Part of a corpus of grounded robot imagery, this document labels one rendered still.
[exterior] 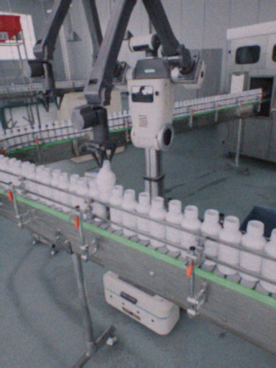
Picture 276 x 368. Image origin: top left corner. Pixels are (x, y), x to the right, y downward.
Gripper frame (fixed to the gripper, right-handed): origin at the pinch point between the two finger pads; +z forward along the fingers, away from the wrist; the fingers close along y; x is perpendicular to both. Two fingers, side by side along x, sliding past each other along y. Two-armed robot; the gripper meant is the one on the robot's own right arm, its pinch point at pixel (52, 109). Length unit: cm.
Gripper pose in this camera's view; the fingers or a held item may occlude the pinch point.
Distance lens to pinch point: 137.5
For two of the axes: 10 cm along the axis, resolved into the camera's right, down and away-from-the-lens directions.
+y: -6.0, 3.4, -7.2
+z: 0.6, 9.2, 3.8
